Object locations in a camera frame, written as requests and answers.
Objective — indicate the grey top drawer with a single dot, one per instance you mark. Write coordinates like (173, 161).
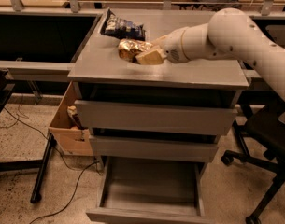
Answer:
(155, 118)

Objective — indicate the black table leg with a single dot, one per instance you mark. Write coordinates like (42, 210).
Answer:
(36, 196)

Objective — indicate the shiny orange snack bag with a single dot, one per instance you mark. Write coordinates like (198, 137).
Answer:
(129, 48)

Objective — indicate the crumpled item in box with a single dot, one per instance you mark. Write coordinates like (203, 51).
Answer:
(73, 114)

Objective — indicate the dark blue chip bag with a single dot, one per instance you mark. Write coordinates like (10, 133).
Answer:
(120, 28)

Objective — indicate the cardboard box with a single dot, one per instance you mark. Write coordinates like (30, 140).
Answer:
(71, 139)

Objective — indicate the grey drawer cabinet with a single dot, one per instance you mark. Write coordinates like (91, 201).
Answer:
(101, 75)

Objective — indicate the grey open bottom drawer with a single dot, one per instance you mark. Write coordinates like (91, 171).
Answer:
(141, 191)

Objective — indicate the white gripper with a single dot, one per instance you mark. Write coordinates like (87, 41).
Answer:
(170, 47)

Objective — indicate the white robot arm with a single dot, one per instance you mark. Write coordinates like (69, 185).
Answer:
(229, 34)

